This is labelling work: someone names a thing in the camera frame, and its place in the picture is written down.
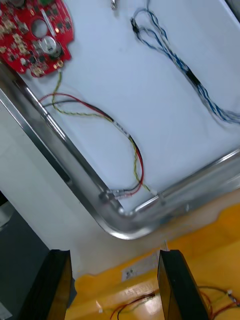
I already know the round red circuit board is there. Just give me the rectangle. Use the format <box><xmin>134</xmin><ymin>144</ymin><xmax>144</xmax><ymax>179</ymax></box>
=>
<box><xmin>0</xmin><ymin>0</ymin><xmax>76</xmax><ymax>79</ymax></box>

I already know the white paper sheet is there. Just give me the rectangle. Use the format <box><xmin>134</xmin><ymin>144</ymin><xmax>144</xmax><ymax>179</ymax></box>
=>
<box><xmin>16</xmin><ymin>0</ymin><xmax>240</xmax><ymax>214</ymax></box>

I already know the yellow-orange plastic bin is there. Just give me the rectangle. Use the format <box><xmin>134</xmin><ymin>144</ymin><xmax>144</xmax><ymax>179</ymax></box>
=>
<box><xmin>65</xmin><ymin>202</ymin><xmax>240</xmax><ymax>320</ymax></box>

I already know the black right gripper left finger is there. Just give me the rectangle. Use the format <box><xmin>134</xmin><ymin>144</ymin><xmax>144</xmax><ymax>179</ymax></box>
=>
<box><xmin>17</xmin><ymin>248</ymin><xmax>74</xmax><ymax>320</ymax></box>

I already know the blue-white twisted wire harness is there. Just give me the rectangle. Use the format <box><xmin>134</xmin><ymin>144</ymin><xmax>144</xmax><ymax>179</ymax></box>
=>
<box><xmin>129</xmin><ymin>6</ymin><xmax>240</xmax><ymax>126</ymax></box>

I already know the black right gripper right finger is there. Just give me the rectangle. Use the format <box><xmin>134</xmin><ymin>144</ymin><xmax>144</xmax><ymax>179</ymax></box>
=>
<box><xmin>156</xmin><ymin>249</ymin><xmax>210</xmax><ymax>320</ymax></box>

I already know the red black green-yellow wire harness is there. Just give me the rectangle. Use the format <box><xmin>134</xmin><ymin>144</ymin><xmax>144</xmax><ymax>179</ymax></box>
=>
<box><xmin>97</xmin><ymin>289</ymin><xmax>158</xmax><ymax>320</ymax></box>
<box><xmin>38</xmin><ymin>70</ymin><xmax>160</xmax><ymax>201</ymax></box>
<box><xmin>198</xmin><ymin>284</ymin><xmax>240</xmax><ymax>320</ymax></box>

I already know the steel tray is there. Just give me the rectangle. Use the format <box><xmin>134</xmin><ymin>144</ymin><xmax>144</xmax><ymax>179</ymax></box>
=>
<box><xmin>0</xmin><ymin>0</ymin><xmax>240</xmax><ymax>241</ymax></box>

